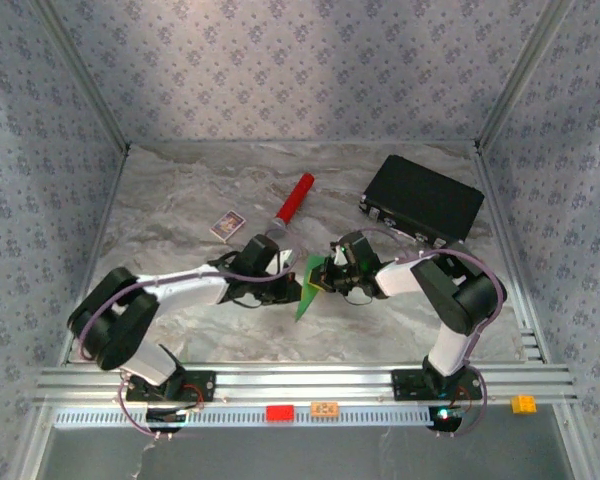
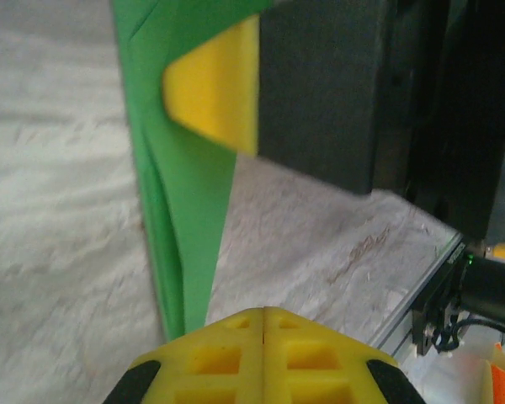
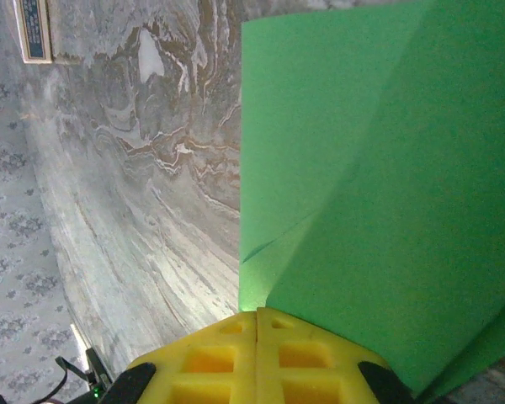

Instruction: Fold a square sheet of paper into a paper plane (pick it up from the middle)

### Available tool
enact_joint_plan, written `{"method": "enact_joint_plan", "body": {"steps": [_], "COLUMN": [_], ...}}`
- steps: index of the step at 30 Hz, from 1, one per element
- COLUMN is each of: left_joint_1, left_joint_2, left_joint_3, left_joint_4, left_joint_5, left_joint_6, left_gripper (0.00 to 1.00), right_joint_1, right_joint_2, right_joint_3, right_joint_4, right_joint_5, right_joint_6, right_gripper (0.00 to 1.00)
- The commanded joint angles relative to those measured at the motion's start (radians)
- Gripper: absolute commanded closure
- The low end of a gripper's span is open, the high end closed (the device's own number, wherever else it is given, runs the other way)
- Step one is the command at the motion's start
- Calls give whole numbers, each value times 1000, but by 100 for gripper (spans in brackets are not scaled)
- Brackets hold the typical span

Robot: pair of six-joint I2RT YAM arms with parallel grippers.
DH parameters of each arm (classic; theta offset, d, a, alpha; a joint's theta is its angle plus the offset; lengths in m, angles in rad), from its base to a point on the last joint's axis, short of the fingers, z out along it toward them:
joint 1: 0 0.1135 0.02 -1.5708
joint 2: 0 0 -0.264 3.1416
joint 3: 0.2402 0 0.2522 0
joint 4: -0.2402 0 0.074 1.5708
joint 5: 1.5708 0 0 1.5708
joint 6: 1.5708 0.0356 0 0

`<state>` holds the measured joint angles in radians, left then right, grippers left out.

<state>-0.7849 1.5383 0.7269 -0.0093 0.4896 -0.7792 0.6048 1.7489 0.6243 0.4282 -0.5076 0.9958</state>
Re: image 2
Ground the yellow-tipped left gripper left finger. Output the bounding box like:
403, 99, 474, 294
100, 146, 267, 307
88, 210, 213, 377
103, 306, 265, 404

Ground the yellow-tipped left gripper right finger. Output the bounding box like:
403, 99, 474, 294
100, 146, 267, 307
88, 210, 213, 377
263, 306, 427, 404

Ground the green paper sheet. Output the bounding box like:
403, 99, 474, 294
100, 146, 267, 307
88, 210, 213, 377
109, 0, 279, 343

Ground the aluminium mounting rail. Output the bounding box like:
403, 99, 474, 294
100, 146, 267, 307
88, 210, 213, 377
368, 229, 466, 363

